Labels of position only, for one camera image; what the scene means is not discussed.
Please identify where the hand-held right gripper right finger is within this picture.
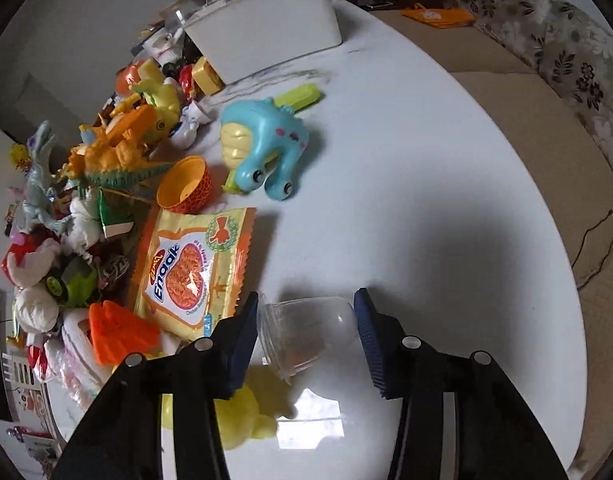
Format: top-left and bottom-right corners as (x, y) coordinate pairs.
(354, 287), (570, 480)

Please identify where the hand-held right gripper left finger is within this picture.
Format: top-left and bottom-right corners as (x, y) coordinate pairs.
(51, 292), (260, 480)

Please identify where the clear plastic cup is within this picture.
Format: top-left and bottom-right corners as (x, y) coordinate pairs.
(258, 295), (361, 382)

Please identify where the yellow plush toy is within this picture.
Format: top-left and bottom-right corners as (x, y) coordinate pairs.
(159, 352), (298, 452)

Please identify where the yellow orange noodle snack packet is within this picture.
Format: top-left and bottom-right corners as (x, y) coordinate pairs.
(128, 206), (258, 339)

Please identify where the orange plastic toy claw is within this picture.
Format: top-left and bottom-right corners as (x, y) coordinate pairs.
(88, 300), (162, 367)

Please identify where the orange patterned plastic cup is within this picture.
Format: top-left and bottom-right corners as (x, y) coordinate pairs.
(156, 156), (216, 214)

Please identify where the green toy car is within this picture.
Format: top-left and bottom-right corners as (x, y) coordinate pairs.
(42, 255), (100, 309)

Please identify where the green snack packet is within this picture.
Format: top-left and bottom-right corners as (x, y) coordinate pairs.
(96, 187), (136, 239)

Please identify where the crumpled white tissue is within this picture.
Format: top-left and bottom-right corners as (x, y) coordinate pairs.
(66, 187), (106, 253)
(14, 285), (62, 333)

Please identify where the blue dinosaur toy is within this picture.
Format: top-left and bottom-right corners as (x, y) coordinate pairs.
(220, 97), (318, 204)

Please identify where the orange dinosaur toy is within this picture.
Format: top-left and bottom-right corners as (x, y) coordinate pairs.
(65, 130), (178, 195)

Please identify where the white toy figurine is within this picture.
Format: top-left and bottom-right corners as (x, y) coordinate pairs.
(172, 101), (213, 150)

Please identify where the red white crumpled wrapper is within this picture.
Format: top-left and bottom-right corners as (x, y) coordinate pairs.
(0, 232), (63, 287)

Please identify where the yellow dinosaur toy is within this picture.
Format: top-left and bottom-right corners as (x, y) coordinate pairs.
(130, 77), (183, 142)

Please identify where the lime green toy stick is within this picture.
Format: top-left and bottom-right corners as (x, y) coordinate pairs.
(279, 84), (321, 112)

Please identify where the grey dinosaur toy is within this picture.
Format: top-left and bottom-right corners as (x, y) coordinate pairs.
(16, 120), (71, 235)

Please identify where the yellow toy block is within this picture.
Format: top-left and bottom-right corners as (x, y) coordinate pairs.
(191, 56), (226, 97)

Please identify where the floral sofa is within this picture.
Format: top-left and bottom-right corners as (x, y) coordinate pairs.
(374, 0), (613, 466)

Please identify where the orange round toy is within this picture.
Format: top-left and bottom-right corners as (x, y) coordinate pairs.
(114, 60), (143, 97)

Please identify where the orange bag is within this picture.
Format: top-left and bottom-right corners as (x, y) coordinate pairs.
(401, 3), (476, 29)

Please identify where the white storage box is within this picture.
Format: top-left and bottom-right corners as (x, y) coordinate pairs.
(184, 0), (343, 85)

